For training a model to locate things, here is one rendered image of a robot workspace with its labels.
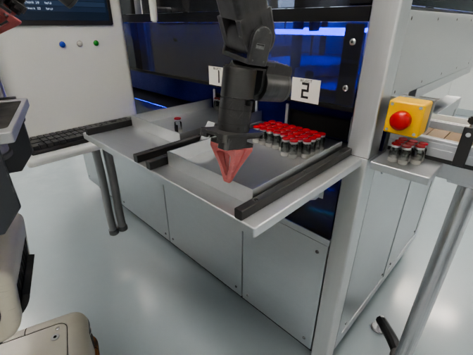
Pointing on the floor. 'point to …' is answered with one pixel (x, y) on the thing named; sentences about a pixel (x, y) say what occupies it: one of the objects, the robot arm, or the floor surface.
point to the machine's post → (374, 70)
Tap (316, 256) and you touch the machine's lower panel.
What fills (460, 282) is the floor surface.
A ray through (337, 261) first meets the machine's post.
